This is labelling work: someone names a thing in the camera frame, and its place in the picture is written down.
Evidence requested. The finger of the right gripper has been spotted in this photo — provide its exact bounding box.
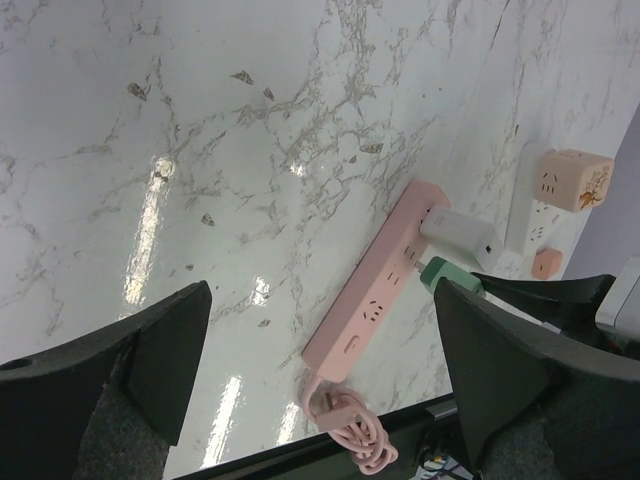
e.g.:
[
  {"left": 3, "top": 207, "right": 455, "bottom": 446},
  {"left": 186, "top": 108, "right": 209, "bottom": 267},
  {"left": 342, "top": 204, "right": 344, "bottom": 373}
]
[{"left": 474, "top": 272, "right": 616, "bottom": 330}]

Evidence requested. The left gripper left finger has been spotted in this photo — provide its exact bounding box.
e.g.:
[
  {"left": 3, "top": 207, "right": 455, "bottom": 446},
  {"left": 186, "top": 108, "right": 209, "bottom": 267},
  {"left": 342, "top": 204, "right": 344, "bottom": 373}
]
[{"left": 1, "top": 281, "right": 212, "bottom": 479}]

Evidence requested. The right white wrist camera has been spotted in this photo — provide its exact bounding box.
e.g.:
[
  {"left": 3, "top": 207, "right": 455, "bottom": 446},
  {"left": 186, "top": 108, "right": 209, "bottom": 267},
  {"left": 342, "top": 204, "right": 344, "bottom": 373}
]
[{"left": 595, "top": 256, "right": 640, "bottom": 343}]

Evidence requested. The white triangular power strip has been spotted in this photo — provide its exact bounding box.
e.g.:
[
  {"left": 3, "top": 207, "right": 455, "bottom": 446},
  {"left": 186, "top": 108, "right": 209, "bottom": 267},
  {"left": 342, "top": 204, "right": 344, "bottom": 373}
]
[{"left": 505, "top": 142, "right": 565, "bottom": 257}]

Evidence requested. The green cube plug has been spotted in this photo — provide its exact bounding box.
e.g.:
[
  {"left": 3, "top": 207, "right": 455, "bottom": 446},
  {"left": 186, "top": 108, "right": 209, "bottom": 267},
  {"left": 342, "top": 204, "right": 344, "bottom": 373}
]
[{"left": 414, "top": 255, "right": 486, "bottom": 299}]

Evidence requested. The small salmon charger plug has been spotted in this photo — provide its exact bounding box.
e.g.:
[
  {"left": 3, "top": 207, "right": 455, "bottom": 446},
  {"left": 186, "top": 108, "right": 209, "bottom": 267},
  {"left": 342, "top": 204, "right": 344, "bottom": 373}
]
[{"left": 531, "top": 248, "right": 563, "bottom": 280}]

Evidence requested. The white charger adapter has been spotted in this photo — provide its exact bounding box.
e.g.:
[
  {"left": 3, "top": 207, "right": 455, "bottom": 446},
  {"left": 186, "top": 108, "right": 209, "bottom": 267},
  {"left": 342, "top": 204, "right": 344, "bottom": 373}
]
[{"left": 420, "top": 205, "right": 504, "bottom": 273}]

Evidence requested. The pink power strip with cord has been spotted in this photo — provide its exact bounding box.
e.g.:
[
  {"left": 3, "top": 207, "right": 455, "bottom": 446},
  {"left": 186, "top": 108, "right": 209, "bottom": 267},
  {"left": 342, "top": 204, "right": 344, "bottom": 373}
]
[{"left": 300, "top": 179, "right": 450, "bottom": 473}]

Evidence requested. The beige deer cube socket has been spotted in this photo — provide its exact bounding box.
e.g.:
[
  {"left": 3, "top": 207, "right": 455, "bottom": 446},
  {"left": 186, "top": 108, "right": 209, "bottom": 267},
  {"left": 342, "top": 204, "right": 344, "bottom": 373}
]
[{"left": 533, "top": 149, "right": 614, "bottom": 213}]

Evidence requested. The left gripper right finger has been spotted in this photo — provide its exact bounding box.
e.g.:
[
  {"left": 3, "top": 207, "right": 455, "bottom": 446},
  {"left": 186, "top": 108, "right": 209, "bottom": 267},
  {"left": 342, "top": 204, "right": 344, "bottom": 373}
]
[{"left": 434, "top": 279, "right": 639, "bottom": 479}]

